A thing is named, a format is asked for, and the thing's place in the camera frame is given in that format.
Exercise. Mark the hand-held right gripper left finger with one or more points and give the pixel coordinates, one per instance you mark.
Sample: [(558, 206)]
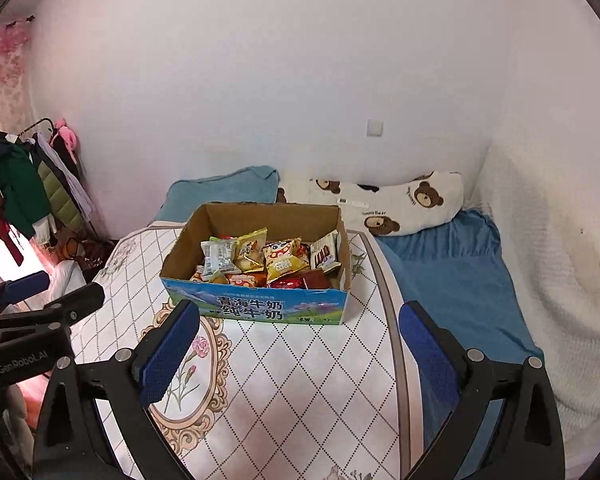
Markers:
[(170, 350)]

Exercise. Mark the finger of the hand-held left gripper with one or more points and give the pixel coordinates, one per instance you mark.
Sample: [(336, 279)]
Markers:
[(75, 300), (25, 285)]

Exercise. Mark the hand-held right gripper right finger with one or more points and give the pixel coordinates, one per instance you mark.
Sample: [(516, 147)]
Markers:
[(430, 360)]

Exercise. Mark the printed cardboard box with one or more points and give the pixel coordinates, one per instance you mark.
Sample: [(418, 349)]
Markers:
[(260, 310)]

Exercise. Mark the red spicy snack packet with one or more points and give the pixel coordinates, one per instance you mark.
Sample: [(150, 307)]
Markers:
[(287, 284)]

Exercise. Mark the white wafer packet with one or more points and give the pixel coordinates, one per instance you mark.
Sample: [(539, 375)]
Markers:
[(324, 254)]

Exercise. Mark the brown bag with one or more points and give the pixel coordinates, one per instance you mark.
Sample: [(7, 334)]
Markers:
[(85, 252)]

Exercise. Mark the blue bed sheet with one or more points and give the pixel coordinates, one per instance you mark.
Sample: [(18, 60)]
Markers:
[(455, 270)]

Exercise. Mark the olive puffer vest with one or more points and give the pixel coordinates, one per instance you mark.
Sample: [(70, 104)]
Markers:
[(57, 195)]

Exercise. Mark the dark green jacket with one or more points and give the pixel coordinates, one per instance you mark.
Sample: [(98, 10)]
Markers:
[(15, 180)]

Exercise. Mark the white grey snack packet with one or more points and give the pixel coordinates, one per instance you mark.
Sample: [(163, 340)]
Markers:
[(219, 256)]

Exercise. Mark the yellow pastry snack packet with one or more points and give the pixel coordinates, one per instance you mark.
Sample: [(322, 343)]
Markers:
[(250, 249)]

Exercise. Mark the dark red snack packet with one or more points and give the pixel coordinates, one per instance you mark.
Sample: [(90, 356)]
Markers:
[(315, 279)]

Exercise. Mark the yellow cartoon snack packet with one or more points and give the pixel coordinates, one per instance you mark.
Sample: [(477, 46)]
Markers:
[(282, 260)]

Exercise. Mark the white fleece blanket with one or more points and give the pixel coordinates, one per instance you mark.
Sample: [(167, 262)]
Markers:
[(555, 285)]

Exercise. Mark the pink plush toy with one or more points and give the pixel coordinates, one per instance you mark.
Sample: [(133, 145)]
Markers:
[(65, 132)]

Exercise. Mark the black clothes rack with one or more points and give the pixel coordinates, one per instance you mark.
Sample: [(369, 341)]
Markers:
[(45, 122)]

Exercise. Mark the bear print pillow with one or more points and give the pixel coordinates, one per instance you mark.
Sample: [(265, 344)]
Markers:
[(420, 195)]

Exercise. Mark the light blue towel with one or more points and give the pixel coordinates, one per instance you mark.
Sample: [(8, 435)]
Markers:
[(220, 187)]

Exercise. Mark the white thermometer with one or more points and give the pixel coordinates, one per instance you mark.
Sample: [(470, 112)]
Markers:
[(352, 203)]

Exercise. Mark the pink floral curtain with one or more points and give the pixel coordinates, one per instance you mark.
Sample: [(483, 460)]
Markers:
[(0, 85)]

